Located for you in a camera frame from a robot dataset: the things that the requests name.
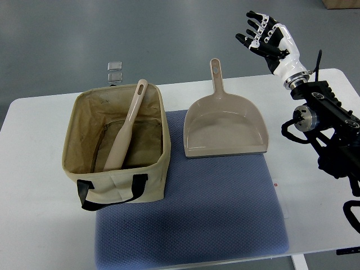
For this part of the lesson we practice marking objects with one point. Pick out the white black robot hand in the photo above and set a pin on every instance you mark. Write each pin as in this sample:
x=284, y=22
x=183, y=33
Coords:
x=271, y=40

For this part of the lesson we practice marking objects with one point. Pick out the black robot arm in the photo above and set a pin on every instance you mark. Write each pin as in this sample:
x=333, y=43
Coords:
x=323, y=123

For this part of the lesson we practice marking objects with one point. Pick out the black table control panel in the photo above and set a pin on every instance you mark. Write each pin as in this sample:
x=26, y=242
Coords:
x=347, y=251

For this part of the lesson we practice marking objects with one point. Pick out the beige plastic dustpan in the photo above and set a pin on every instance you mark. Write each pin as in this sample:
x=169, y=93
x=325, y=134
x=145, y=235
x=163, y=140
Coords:
x=222, y=124

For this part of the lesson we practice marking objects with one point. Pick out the white table leg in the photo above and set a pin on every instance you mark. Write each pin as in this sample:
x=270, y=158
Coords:
x=299, y=262

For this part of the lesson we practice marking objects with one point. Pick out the blue textured mat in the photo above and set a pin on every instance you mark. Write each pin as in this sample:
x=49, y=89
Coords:
x=214, y=208

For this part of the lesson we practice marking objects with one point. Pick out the beige hand broom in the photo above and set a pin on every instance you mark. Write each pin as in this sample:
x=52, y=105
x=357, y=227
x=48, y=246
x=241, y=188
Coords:
x=123, y=138

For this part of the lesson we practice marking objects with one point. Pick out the lower floor socket plate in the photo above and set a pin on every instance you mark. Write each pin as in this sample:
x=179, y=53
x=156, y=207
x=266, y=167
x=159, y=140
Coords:
x=115, y=77

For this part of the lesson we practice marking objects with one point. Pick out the cardboard box corner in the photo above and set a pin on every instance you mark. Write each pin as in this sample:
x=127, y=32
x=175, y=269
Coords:
x=341, y=4

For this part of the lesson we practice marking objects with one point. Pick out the floor socket plate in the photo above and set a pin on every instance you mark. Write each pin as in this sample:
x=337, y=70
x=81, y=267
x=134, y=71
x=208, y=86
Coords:
x=114, y=66
x=115, y=77

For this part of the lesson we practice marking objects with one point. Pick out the yellow fabric storage bag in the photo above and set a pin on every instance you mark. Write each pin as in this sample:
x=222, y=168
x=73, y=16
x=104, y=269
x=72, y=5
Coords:
x=96, y=118

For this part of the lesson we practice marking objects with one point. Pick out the upper floor socket plate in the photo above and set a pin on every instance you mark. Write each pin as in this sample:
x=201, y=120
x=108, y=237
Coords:
x=114, y=66

